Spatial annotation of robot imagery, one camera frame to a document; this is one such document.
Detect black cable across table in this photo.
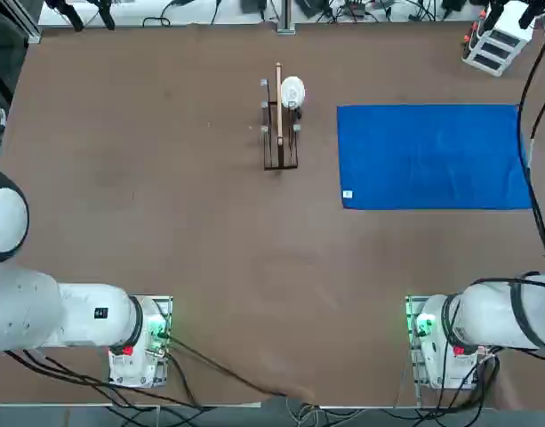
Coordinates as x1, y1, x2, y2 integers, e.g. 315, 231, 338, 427
167, 335, 317, 401

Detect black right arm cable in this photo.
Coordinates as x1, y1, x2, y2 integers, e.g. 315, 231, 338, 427
517, 26, 545, 273

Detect blue microfibre towel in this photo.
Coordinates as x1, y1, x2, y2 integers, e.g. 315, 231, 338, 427
336, 104, 534, 211

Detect white smiley face cup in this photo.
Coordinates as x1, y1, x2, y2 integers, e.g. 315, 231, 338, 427
279, 76, 307, 110

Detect aluminium corner rail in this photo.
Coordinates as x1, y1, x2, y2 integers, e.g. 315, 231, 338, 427
4, 0, 43, 44

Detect aluminium frame post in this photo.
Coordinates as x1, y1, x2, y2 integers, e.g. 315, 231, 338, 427
276, 0, 296, 35

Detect white stacked drawer box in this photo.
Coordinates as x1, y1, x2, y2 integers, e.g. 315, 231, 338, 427
461, 15, 535, 79

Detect black wire cup rack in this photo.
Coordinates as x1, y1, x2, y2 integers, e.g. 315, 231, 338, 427
259, 61, 300, 172

